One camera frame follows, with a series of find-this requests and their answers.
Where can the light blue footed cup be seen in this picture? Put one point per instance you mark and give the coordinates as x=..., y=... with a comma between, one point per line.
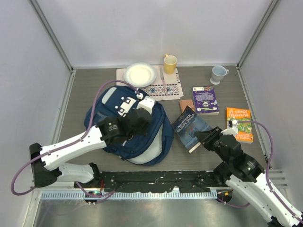
x=218, y=73

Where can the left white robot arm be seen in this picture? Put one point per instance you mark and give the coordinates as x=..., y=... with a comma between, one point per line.
x=48, y=163

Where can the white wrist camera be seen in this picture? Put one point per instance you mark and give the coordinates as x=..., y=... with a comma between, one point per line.
x=147, y=103
x=232, y=128

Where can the navy blue student backpack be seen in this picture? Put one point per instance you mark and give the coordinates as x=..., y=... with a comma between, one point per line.
x=145, y=150

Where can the blue Nineteen Eighty-Four book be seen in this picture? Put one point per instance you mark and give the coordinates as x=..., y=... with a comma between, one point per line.
x=185, y=127

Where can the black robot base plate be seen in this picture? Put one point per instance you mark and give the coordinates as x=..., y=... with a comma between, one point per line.
x=156, y=181

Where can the orange treehouse paperback book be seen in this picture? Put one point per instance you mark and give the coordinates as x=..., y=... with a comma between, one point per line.
x=244, y=127

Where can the white paper plate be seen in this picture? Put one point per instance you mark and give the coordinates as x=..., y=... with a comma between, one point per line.
x=140, y=74

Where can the brown leather wallet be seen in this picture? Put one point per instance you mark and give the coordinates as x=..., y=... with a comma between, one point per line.
x=186, y=103

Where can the yellow ceramic mug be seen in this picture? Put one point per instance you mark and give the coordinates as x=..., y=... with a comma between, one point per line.
x=170, y=63

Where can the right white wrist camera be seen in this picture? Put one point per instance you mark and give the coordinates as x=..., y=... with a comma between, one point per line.
x=232, y=128

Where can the slotted cable duct rail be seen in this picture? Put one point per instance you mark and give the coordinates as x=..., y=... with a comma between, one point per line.
x=175, y=194

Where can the patterned cloth placemat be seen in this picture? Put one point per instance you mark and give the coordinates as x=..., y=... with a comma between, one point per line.
x=156, y=90

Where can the purple paperback book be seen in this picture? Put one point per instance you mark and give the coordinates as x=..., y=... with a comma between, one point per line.
x=205, y=101

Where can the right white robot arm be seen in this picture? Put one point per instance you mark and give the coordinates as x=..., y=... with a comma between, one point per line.
x=247, y=177

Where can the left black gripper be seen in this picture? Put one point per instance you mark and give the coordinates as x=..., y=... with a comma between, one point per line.
x=144, y=131

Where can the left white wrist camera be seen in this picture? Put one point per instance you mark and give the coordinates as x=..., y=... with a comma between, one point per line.
x=147, y=103

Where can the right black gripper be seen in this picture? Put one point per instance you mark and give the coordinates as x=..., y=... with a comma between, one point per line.
x=206, y=136

